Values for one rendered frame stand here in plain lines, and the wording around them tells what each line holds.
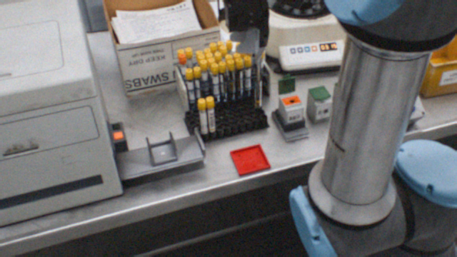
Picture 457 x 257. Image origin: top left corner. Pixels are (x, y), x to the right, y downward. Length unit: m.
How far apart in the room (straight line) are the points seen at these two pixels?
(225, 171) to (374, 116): 0.57
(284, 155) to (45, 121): 0.48
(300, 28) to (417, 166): 0.61
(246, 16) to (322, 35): 0.37
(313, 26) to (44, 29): 0.62
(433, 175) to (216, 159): 0.49
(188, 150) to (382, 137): 0.56
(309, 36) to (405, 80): 0.80
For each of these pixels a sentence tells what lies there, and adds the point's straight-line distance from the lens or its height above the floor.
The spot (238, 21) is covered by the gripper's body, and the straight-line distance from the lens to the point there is 0.98.
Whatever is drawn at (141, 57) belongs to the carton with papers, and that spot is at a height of 0.98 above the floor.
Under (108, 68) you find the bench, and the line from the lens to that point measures 1.37.
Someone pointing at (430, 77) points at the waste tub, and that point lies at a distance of 1.26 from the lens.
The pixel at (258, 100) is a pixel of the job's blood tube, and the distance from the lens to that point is 1.15.
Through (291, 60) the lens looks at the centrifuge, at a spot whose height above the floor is 0.91.
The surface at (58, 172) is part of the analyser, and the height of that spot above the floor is 0.98.
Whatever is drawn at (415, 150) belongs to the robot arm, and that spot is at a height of 1.13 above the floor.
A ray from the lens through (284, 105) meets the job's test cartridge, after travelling 1.10.
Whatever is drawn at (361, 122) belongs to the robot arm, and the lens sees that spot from 0.56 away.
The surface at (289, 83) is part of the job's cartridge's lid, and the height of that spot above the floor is 0.98.
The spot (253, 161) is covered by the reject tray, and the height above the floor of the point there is 0.88.
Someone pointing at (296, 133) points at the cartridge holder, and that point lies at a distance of 1.13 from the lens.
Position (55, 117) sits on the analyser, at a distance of 0.91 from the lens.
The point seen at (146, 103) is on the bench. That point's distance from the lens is 1.25.
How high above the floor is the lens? 1.68
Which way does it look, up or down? 42 degrees down
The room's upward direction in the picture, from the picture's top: straight up
